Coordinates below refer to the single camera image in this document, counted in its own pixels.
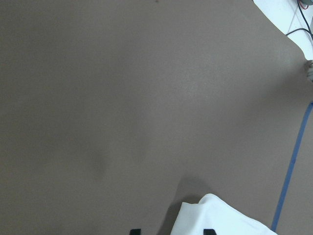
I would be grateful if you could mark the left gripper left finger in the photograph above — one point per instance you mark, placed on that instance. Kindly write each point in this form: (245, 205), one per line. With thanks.
(135, 232)

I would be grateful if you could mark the white long-sleeve printed shirt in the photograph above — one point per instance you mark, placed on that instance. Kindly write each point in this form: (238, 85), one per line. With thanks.
(212, 213)

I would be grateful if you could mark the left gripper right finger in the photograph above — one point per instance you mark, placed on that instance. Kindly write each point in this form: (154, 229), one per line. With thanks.
(209, 232)

